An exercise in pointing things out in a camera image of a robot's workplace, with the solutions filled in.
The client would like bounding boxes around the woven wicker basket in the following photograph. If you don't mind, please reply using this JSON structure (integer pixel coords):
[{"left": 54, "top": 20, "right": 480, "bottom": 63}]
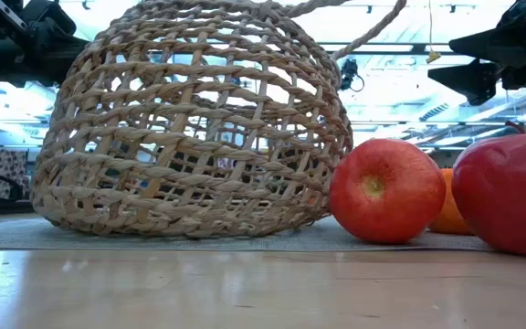
[{"left": 29, "top": 0, "right": 408, "bottom": 239}]

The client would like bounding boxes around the grey woven placemat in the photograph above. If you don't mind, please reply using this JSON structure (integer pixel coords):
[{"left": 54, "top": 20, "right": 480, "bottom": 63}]
[{"left": 0, "top": 215, "right": 495, "bottom": 253}]

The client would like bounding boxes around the yellow hanging tag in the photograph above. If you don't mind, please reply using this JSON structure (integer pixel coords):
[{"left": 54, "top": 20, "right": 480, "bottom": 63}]
[{"left": 426, "top": 0, "right": 442, "bottom": 65}]

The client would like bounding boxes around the floral patterned chair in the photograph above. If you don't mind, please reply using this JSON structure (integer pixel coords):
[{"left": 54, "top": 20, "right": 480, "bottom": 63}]
[{"left": 0, "top": 149, "right": 29, "bottom": 200}]

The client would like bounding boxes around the orange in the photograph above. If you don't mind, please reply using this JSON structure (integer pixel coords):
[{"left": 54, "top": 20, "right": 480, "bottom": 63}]
[{"left": 428, "top": 167, "right": 474, "bottom": 237}]

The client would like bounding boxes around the black hanging device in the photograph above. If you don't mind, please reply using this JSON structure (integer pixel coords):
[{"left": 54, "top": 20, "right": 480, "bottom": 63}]
[{"left": 339, "top": 58, "right": 365, "bottom": 92}]

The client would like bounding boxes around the small red apple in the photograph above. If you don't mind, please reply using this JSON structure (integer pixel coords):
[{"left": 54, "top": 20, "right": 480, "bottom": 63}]
[{"left": 451, "top": 121, "right": 526, "bottom": 260}]

